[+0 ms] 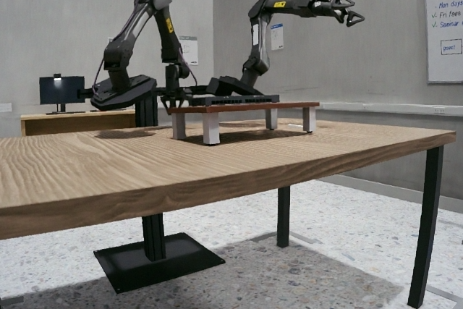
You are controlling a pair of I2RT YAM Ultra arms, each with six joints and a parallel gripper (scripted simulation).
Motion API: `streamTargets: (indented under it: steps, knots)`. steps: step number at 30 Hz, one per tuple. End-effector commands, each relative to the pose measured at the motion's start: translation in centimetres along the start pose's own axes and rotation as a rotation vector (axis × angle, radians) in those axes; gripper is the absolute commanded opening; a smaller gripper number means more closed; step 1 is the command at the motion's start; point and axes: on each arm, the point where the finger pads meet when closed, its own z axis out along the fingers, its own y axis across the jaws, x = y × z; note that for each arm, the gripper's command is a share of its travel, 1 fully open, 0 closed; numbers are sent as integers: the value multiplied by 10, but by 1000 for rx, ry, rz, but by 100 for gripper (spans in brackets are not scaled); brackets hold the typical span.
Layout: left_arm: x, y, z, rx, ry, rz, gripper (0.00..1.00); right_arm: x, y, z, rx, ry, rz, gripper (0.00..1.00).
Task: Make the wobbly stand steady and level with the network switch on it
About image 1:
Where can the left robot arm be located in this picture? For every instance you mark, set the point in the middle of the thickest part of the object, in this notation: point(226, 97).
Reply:
point(260, 63)

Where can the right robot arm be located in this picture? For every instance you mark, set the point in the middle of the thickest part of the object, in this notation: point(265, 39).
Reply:
point(116, 55)

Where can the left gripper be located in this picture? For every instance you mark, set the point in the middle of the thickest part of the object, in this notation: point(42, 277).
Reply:
point(333, 11)

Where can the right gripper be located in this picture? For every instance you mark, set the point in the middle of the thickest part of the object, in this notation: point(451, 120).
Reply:
point(172, 84)

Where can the brown wooden stand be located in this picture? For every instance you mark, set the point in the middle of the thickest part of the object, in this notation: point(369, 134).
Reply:
point(210, 118)

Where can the dark grey network switch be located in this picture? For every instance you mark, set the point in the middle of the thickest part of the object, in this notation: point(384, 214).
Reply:
point(224, 100)

